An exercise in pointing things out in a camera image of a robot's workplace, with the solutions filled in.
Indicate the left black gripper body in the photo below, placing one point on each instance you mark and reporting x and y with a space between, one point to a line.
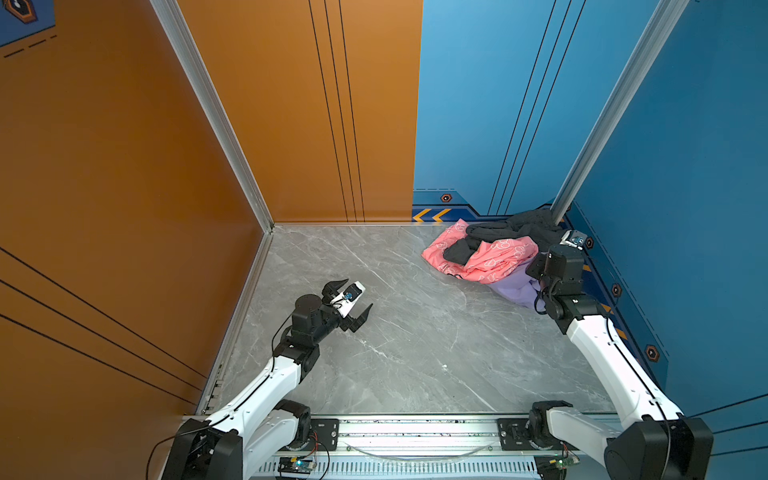
330 321

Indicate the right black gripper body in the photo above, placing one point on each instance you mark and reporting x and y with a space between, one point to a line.
538 270

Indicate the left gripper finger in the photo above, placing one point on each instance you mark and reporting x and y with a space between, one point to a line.
332 289
353 324

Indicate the lavender purple cloth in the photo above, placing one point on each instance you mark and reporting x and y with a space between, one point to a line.
520 288

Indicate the dark grey cloth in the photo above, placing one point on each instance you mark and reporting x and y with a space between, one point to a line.
537 224

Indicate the pink patterned cloth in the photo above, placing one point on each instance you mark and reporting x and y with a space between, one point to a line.
491 262

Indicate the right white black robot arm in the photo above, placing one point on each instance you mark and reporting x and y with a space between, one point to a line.
656 440

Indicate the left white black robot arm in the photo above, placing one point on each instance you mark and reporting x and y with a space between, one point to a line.
234 441

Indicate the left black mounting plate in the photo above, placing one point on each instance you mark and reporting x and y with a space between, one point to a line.
324 433

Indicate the black mounting plate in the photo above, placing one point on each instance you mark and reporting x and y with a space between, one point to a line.
520 434
324 433

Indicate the left green circuit board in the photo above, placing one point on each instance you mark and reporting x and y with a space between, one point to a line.
295 467

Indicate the green circuit board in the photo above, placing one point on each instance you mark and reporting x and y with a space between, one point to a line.
555 467
295 467

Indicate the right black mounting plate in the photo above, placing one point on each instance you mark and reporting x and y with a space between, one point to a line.
520 434

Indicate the right green circuit board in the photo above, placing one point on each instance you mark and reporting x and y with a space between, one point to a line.
555 467

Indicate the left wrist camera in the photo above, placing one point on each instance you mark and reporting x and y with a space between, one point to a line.
344 302

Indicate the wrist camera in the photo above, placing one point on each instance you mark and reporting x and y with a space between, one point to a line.
574 238
344 302

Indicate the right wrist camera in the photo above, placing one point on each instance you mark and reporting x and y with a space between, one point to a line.
574 238

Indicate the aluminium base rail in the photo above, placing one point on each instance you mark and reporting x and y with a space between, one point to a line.
441 446

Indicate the right aluminium corner post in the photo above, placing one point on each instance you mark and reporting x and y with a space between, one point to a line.
650 43

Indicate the aluminium corner post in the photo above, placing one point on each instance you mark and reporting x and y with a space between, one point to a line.
650 43
179 35

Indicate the left aluminium corner post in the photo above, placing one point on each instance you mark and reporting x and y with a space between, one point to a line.
179 35

